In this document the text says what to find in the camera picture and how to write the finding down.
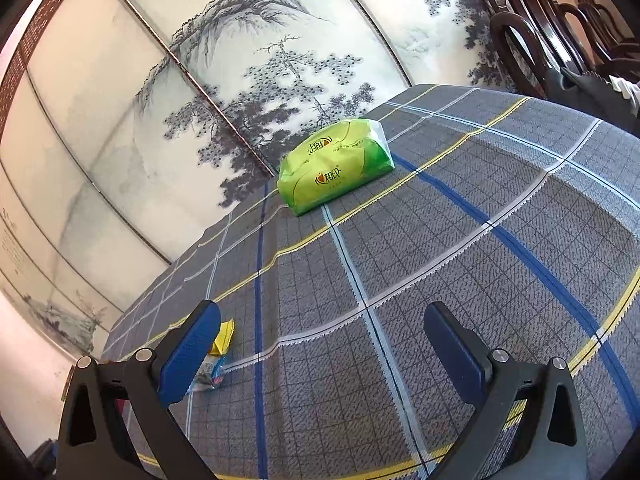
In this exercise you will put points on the dark wooden chair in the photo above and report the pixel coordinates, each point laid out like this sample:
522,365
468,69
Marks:
520,25
600,30

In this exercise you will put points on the black bag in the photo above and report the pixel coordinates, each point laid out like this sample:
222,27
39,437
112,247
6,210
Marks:
585,95

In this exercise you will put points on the painted landscape folding screen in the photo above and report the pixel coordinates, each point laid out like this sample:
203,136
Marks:
150,110

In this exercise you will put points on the blue clear snack packet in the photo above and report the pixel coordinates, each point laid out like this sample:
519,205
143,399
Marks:
210,375

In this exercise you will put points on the grey plaid cloth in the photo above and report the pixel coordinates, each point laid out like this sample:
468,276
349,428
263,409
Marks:
400,260

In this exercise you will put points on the yellow snack packet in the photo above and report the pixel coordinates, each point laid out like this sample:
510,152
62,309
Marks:
223,337

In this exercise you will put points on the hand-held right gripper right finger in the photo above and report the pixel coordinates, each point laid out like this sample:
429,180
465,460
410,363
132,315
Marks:
450,340

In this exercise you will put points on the green tissue pack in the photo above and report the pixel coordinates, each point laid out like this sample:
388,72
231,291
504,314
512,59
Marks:
330,170

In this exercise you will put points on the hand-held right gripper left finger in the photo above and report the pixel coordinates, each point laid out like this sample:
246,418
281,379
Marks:
192,345

